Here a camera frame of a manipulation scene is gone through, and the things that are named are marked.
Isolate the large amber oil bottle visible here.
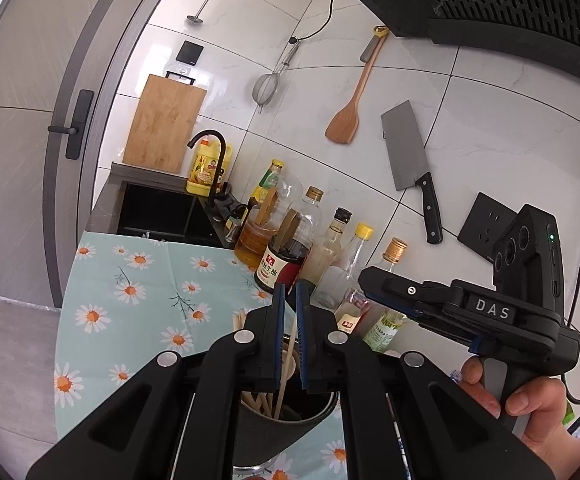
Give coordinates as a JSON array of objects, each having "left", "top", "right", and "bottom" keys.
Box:
[{"left": 233, "top": 175, "right": 303, "bottom": 267}]

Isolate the wooden cutting board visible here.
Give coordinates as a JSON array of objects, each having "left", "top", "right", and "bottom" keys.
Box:
[{"left": 121, "top": 72, "right": 208, "bottom": 175}]

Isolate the black sink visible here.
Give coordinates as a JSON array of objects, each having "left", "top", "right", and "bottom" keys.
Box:
[{"left": 115, "top": 180, "right": 226, "bottom": 248}]

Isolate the black range hood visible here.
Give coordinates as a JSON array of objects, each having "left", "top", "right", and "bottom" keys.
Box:
[{"left": 315, "top": 0, "right": 580, "bottom": 68}]

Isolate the black utensil holder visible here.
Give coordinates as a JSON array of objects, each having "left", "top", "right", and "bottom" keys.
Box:
[{"left": 233, "top": 390, "right": 341, "bottom": 468}]

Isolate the wooden spatula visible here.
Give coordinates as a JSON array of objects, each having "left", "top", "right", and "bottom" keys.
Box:
[{"left": 324, "top": 27, "right": 388, "bottom": 146}]

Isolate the person's right hand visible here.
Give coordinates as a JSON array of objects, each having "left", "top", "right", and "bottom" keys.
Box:
[{"left": 459, "top": 356, "right": 580, "bottom": 467}]

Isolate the steel hanging ladle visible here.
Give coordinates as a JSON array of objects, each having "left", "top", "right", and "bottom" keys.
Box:
[{"left": 186, "top": 0, "right": 226, "bottom": 26}]

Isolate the black wall outlet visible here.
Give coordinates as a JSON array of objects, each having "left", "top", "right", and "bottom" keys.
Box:
[{"left": 456, "top": 191, "right": 518, "bottom": 266}]

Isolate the black door handle lock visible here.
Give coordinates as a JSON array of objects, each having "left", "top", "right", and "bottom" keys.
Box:
[{"left": 47, "top": 89, "right": 95, "bottom": 161}]

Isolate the green label oil bottle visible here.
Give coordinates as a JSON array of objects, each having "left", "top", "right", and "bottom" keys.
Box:
[{"left": 247, "top": 159, "right": 287, "bottom": 206}]

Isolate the black cloth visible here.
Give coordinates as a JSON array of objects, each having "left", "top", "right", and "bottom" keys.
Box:
[{"left": 212, "top": 192, "right": 248, "bottom": 221}]

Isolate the grey door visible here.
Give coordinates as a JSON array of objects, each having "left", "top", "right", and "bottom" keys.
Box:
[{"left": 0, "top": 0, "right": 191, "bottom": 311}]

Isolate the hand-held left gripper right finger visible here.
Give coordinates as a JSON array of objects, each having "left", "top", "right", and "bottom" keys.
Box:
[{"left": 295, "top": 282, "right": 556, "bottom": 480}]

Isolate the thin black cord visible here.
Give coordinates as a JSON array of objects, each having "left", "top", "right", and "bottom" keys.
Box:
[{"left": 290, "top": 0, "right": 341, "bottom": 45}]

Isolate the daisy print tablecloth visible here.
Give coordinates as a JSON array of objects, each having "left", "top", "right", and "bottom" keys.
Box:
[{"left": 52, "top": 231, "right": 421, "bottom": 480}]

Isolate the pile of bamboo chopsticks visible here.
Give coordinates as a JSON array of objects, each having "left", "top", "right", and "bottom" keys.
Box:
[{"left": 231, "top": 310, "right": 321, "bottom": 421}]

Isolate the steel cleaver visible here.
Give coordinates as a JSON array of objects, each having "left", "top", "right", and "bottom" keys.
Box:
[{"left": 380, "top": 100, "right": 444, "bottom": 246}]

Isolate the bamboo chopstick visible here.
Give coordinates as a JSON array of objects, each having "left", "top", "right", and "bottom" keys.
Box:
[{"left": 274, "top": 317, "right": 298, "bottom": 420}]

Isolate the black faucet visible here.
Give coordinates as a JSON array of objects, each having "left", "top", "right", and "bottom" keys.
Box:
[{"left": 186, "top": 130, "right": 228, "bottom": 206}]

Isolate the yellow grey peeler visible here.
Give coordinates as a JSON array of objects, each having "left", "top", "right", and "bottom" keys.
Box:
[{"left": 360, "top": 25, "right": 390, "bottom": 63}]

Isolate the steel mesh strainer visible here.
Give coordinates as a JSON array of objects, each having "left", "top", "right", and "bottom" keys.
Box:
[{"left": 255, "top": 40, "right": 302, "bottom": 115}]

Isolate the yellow dish soap jug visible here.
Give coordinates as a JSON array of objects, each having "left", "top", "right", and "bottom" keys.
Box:
[{"left": 186, "top": 140, "right": 223, "bottom": 196}]

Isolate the clear bottle yellow cap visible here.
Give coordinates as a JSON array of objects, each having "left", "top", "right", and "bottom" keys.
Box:
[{"left": 335, "top": 222, "right": 375, "bottom": 336}]

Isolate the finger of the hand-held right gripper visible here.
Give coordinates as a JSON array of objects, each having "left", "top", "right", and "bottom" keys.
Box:
[
  {"left": 369, "top": 295, "right": 473, "bottom": 343},
  {"left": 360, "top": 266, "right": 465, "bottom": 314}
]

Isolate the large soy sauce bottle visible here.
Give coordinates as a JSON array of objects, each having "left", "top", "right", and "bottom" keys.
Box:
[{"left": 254, "top": 207, "right": 316, "bottom": 296}]

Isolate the clear bottle gold cap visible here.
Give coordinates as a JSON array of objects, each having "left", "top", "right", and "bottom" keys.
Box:
[{"left": 297, "top": 186, "right": 327, "bottom": 241}]

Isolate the black cap glass bottle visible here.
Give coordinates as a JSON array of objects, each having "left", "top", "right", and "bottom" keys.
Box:
[{"left": 302, "top": 207, "right": 353, "bottom": 311}]

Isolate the ribbed gold cap bottle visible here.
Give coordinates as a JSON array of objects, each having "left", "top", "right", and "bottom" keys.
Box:
[{"left": 362, "top": 237, "right": 410, "bottom": 353}]

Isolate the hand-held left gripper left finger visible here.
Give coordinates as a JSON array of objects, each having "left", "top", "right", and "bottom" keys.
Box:
[{"left": 25, "top": 282, "right": 287, "bottom": 480}]

